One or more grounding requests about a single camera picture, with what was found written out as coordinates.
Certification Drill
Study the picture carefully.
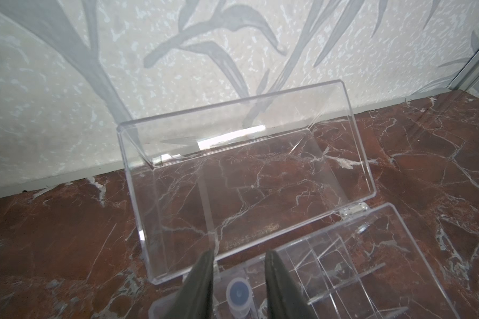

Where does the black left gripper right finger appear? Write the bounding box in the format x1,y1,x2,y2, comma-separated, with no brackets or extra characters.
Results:
264,250,316,318

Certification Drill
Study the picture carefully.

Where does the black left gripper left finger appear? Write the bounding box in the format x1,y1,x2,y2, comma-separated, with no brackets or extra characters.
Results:
163,250,214,318

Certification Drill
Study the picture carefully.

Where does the clear acrylic lipstick organizer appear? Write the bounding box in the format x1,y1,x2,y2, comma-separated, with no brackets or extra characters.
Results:
117,81,458,318

